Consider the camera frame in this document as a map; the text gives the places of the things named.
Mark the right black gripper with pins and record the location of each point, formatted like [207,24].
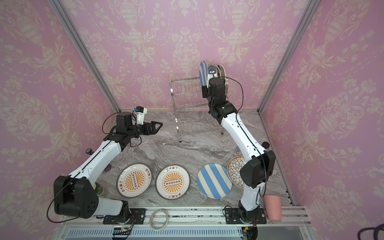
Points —
[205,91]

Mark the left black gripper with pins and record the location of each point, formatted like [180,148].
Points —
[148,132]

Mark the blue striped plate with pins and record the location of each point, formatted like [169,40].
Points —
[203,73]
[213,181]

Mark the blue striped plate front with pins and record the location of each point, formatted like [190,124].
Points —
[213,181]

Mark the floral mandala patterned plate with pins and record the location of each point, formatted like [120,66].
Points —
[233,168]

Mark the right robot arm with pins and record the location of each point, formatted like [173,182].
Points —
[260,161]

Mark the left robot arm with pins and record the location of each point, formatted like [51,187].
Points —
[74,195]

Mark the orange sunburst plate left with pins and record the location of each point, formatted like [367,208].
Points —
[134,180]

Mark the orange sunburst plate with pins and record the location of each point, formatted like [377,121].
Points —
[134,180]
[173,182]

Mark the orange sunburst plate right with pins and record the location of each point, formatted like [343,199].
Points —
[173,182]

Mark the purple bottle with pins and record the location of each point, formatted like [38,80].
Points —
[99,161]

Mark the beige bottle black cap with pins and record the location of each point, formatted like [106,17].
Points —
[265,145]

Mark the clear tape roll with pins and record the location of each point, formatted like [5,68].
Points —
[159,220]

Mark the pink cup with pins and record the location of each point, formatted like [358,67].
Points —
[273,207]

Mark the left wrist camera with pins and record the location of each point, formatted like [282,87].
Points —
[140,113]

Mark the silver wire dish rack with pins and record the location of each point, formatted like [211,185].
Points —
[190,108]

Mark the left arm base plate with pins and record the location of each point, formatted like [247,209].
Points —
[135,216]

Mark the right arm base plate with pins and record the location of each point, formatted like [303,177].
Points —
[233,217]

